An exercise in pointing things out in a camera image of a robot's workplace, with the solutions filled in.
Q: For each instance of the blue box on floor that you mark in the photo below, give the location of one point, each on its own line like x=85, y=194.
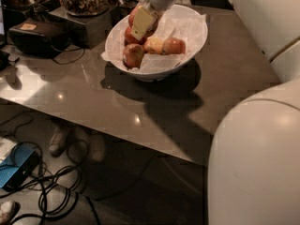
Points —
x=17, y=166

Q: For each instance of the red apple back left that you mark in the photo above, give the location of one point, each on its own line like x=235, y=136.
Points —
x=131, y=39

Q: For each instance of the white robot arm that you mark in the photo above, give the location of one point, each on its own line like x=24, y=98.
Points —
x=254, y=165

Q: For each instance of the right beige shoe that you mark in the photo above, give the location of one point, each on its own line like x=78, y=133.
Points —
x=97, y=149

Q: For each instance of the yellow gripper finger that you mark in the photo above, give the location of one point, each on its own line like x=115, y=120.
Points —
x=142, y=22

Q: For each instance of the red-yellow apple front left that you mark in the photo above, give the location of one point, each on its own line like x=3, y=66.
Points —
x=133, y=55

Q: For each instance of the white shoe at corner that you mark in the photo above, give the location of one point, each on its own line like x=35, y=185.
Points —
x=7, y=210

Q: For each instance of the yellowish apple middle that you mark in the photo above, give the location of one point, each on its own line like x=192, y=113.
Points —
x=153, y=45

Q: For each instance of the white bowl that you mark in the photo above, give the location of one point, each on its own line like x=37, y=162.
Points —
x=193, y=32

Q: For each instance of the white paper liner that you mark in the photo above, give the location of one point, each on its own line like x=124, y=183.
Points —
x=187, y=25

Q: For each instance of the left beige shoe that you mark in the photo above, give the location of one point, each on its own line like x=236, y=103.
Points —
x=58, y=142

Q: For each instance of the red apple right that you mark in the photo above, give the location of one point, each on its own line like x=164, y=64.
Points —
x=174, y=45

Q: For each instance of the black VR headset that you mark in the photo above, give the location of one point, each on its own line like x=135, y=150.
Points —
x=41, y=39

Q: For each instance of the dark cup with scoop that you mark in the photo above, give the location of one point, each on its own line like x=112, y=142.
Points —
x=125, y=5

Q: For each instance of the beige shoe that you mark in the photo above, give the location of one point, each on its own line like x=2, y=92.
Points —
x=97, y=149
x=58, y=142

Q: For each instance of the dark grey box stand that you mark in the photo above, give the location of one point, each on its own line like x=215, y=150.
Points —
x=85, y=31

